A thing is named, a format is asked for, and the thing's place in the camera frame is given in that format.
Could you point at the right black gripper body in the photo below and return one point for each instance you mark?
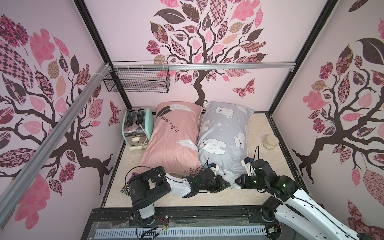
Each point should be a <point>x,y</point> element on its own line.
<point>244,181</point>

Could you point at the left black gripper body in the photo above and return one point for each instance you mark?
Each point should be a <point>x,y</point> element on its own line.
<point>212,186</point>

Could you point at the grey polar bear pillow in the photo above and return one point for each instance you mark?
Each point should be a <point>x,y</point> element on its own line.
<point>223,138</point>

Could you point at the pink feather pillow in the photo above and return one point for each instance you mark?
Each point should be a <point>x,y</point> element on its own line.
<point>173,144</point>

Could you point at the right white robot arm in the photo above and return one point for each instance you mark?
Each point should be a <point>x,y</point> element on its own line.
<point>291,205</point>

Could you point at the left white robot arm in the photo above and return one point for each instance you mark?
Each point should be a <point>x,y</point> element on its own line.
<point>148,187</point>

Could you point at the round beige jar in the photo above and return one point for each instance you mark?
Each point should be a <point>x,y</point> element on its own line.
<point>270,142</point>

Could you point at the mint and chrome toaster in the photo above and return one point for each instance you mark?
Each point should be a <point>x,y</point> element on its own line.
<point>137,128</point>

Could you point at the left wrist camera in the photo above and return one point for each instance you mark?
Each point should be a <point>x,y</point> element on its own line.
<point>215,168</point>

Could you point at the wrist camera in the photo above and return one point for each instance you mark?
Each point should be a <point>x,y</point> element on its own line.
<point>215,168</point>
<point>247,164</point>

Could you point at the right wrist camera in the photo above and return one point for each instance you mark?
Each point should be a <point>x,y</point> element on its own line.
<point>247,164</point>

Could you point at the black wire basket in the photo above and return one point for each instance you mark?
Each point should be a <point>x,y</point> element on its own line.
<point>139,77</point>

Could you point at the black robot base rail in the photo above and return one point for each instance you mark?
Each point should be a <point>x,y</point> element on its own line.
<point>180,217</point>

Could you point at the back aluminium frame rail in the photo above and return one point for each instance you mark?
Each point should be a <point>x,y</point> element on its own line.
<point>207,66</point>

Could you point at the aluminium frame rail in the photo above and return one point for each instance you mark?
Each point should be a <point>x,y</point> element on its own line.
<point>17,188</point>
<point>207,66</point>

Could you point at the white slotted cable duct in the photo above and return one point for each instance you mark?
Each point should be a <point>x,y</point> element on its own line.
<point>174,232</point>

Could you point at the left aluminium frame rail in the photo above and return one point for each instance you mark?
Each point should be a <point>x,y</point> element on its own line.
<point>17,188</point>

